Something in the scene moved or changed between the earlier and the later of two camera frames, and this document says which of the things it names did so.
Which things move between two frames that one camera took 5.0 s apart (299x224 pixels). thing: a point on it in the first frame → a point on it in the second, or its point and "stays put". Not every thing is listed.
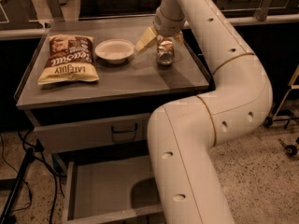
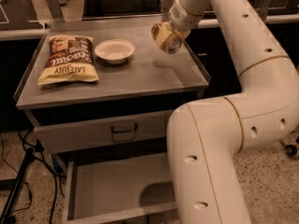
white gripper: [165, 27] → [179, 17]
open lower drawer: [121, 190] stays put
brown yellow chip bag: [69, 59] stays put
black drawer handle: [124, 131] stays put
